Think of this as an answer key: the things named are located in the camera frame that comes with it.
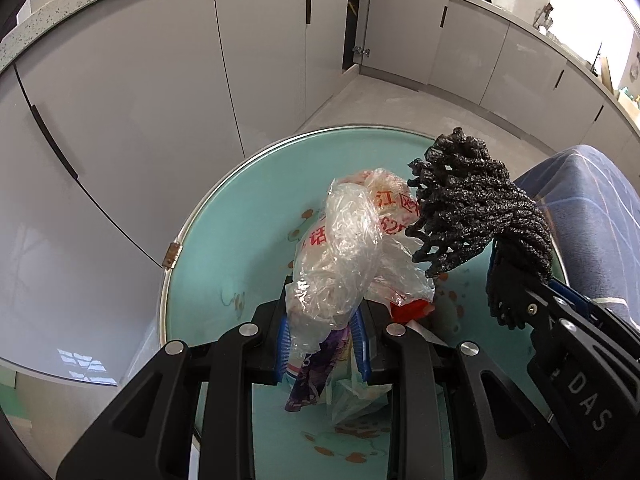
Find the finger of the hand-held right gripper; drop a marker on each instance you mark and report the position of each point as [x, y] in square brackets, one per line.
[542, 305]
[572, 292]

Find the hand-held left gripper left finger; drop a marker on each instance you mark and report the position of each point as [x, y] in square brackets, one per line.
[282, 350]

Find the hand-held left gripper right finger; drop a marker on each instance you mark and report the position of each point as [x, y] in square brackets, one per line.
[361, 342]

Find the purple wrapper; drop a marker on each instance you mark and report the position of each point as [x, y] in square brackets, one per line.
[315, 375]

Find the clear bag with teal contents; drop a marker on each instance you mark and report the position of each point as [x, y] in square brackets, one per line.
[360, 392]

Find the red shiny wrapper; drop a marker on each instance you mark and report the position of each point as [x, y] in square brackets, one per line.
[407, 311]

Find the clear plastic bag red print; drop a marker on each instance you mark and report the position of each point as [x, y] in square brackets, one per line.
[345, 240]

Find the black foam net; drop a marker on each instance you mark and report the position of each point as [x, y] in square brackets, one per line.
[475, 210]

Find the teal cartoon print trash bin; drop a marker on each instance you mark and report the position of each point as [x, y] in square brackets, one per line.
[225, 240]

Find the blue plaid tablecloth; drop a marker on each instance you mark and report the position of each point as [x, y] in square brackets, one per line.
[585, 195]

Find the leaning cutting board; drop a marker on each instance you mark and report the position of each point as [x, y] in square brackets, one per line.
[607, 75]

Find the black faucet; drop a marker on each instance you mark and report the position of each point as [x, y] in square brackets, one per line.
[597, 52]

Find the metal utensil holder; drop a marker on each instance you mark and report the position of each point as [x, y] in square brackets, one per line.
[545, 17]

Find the kitchen window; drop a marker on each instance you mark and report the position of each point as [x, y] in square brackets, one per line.
[590, 0]

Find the grey kitchen counter cabinets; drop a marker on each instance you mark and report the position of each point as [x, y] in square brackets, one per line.
[150, 85]

